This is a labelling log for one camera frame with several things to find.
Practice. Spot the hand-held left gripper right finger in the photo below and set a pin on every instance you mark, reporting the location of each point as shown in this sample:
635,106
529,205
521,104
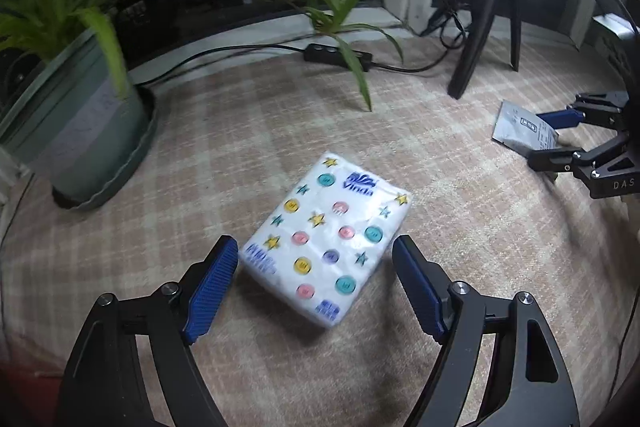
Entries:
417,292

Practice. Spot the black inline power switch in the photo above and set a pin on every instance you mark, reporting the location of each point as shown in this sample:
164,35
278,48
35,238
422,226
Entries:
337,56

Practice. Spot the white patterned tissue pack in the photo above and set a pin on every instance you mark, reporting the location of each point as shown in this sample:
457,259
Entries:
325,237

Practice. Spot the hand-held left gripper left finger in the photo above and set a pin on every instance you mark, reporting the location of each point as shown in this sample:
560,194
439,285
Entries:
210,287

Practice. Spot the potted spider plant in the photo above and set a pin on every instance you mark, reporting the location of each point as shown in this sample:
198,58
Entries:
90,132

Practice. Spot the grey sachet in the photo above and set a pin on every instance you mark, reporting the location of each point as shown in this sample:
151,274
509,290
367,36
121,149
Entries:
520,124

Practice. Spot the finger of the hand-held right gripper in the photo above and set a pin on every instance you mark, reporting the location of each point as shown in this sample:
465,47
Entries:
562,117
555,159

